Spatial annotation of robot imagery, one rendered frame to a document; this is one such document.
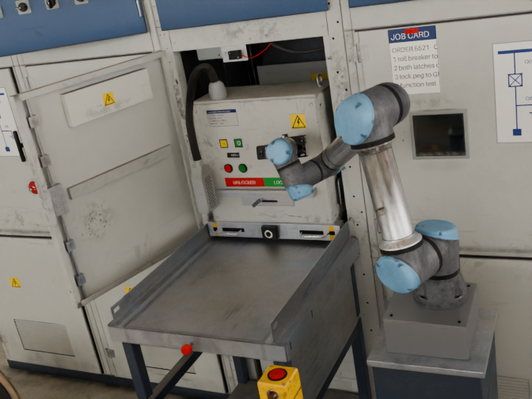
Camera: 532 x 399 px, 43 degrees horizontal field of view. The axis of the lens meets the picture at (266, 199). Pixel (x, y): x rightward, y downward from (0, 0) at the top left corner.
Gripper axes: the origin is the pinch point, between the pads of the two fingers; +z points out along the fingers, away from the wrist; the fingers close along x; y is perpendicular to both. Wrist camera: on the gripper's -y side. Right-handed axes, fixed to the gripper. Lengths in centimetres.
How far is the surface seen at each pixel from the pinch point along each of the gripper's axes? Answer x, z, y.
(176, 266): -38, -3, -46
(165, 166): -3, 12, -51
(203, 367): -94, 46, -58
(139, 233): -26, 2, -60
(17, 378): -106, 75, -170
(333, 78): 20.5, -3.0, 17.5
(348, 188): -17.3, 7.0, 17.6
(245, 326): -50, -41, -13
